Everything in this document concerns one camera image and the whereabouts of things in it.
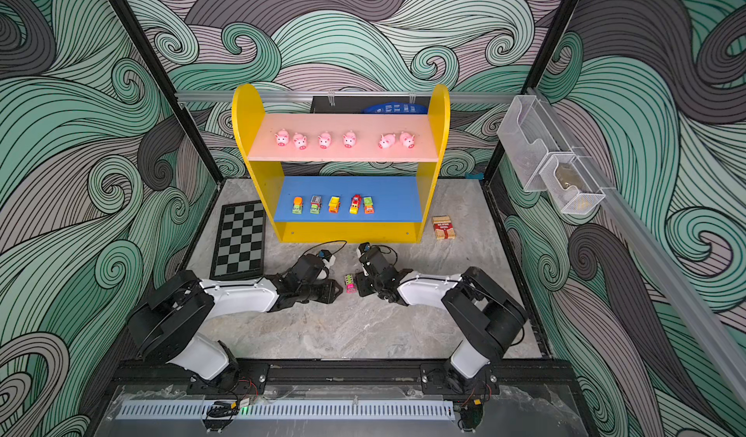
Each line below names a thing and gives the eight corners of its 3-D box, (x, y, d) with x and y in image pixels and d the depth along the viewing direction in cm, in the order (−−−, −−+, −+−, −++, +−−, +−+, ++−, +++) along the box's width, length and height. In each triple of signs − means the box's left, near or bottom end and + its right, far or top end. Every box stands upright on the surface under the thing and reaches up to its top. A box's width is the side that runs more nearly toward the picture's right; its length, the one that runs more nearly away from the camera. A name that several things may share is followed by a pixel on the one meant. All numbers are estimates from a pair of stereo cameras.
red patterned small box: (435, 239, 104) (437, 235, 102) (432, 220, 110) (433, 216, 108) (454, 239, 104) (456, 235, 102) (450, 220, 110) (451, 216, 108)
